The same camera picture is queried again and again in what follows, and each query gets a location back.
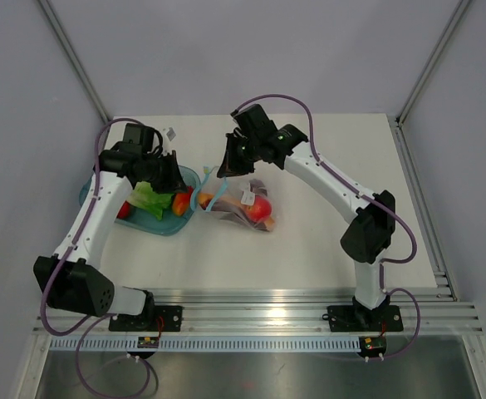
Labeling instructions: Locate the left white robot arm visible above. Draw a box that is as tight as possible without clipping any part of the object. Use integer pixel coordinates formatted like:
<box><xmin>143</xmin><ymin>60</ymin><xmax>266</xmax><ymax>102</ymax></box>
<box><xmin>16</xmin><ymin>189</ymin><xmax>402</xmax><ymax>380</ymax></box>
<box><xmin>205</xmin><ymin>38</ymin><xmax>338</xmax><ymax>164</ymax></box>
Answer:
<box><xmin>33</xmin><ymin>117</ymin><xmax>187</xmax><ymax>337</ymax></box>

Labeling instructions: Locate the green toy lettuce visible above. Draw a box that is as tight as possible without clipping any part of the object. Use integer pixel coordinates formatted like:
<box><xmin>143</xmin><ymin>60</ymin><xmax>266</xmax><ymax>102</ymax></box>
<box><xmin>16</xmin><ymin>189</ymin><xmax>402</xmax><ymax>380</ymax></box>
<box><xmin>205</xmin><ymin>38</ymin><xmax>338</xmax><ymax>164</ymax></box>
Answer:
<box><xmin>127</xmin><ymin>182</ymin><xmax>174</xmax><ymax>220</ymax></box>

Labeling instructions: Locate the clear zip top bag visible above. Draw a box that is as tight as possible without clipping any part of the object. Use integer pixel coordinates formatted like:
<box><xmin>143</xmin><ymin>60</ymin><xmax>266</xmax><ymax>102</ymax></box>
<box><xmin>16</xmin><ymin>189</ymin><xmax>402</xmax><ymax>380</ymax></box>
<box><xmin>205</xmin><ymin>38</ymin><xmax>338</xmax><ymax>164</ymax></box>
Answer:
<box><xmin>190</xmin><ymin>166</ymin><xmax>276</xmax><ymax>233</ymax></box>

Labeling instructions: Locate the teal plastic food container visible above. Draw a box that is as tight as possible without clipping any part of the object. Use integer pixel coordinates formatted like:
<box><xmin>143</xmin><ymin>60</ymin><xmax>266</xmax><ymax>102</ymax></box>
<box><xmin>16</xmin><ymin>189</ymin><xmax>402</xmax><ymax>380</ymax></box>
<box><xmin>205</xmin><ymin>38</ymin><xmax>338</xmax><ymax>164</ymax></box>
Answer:
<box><xmin>78</xmin><ymin>165</ymin><xmax>201</xmax><ymax>236</ymax></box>

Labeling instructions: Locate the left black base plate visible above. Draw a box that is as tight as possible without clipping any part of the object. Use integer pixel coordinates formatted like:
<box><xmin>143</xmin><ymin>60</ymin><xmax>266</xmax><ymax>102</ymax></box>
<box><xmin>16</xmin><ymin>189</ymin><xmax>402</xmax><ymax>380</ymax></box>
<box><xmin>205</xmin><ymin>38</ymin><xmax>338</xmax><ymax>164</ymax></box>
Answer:
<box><xmin>109</xmin><ymin>305</ymin><xmax>183</xmax><ymax>333</ymax></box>

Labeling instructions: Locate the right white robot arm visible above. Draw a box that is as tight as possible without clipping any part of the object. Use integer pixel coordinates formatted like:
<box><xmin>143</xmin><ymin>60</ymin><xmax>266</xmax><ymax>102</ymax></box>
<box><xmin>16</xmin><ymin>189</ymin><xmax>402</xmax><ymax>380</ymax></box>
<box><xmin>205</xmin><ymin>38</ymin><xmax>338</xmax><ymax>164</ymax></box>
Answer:
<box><xmin>218</xmin><ymin>104</ymin><xmax>395</xmax><ymax>331</ymax></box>

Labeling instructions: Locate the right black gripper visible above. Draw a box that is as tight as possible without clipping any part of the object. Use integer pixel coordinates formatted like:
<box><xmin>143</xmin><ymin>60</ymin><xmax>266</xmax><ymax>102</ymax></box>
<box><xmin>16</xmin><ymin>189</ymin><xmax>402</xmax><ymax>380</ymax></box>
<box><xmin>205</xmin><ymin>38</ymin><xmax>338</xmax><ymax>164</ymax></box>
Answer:
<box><xmin>218</xmin><ymin>133</ymin><xmax>261</xmax><ymax>179</ymax></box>

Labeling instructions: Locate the white slotted cable duct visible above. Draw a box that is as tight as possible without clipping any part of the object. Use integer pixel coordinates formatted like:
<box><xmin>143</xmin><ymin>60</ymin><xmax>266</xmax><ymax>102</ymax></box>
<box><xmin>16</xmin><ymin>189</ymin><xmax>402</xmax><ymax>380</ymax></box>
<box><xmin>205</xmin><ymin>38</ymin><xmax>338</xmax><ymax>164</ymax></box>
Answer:
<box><xmin>50</xmin><ymin>335</ymin><xmax>361</xmax><ymax>353</ymax></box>

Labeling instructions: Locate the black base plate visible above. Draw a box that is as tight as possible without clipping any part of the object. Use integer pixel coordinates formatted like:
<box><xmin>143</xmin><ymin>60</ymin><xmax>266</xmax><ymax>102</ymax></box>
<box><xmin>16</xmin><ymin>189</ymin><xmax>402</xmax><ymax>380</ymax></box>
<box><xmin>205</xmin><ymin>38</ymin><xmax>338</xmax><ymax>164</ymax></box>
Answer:
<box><xmin>109</xmin><ymin>305</ymin><xmax>183</xmax><ymax>333</ymax></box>
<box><xmin>322</xmin><ymin>305</ymin><xmax>404</xmax><ymax>333</ymax></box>

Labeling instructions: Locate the red toy tomato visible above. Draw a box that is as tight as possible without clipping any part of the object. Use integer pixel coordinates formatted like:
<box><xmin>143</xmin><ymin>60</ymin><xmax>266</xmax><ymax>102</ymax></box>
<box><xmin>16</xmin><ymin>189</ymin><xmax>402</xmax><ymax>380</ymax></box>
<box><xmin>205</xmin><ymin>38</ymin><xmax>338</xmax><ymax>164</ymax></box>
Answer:
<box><xmin>116</xmin><ymin>202</ymin><xmax>133</xmax><ymax>219</ymax></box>

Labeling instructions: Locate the orange toy pepper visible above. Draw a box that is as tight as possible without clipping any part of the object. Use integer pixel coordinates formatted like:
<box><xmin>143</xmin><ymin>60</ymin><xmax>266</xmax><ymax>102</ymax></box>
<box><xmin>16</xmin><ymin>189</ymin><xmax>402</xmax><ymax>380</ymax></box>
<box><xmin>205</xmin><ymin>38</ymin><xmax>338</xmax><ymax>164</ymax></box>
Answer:
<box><xmin>172</xmin><ymin>192</ymin><xmax>192</xmax><ymax>217</ymax></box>

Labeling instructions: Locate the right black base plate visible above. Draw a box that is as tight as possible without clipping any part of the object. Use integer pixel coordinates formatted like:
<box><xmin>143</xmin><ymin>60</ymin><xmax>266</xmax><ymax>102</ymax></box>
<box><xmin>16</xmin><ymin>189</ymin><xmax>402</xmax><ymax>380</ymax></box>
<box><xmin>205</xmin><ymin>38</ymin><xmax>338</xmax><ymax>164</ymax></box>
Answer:
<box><xmin>322</xmin><ymin>305</ymin><xmax>404</xmax><ymax>333</ymax></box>

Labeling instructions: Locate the red toy apple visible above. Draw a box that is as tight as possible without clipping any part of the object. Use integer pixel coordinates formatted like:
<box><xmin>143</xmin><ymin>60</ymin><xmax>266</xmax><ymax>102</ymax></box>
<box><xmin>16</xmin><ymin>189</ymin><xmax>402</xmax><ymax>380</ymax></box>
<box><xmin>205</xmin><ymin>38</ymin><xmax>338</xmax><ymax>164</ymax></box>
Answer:
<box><xmin>245</xmin><ymin>196</ymin><xmax>272</xmax><ymax>224</ymax></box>

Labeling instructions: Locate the aluminium rail frame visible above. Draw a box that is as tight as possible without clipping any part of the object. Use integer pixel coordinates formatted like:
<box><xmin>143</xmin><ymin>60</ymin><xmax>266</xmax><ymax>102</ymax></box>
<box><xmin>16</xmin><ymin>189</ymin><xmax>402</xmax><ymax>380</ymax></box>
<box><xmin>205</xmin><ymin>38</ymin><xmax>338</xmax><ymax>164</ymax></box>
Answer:
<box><xmin>32</xmin><ymin>288</ymin><xmax>483</xmax><ymax>337</ymax></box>

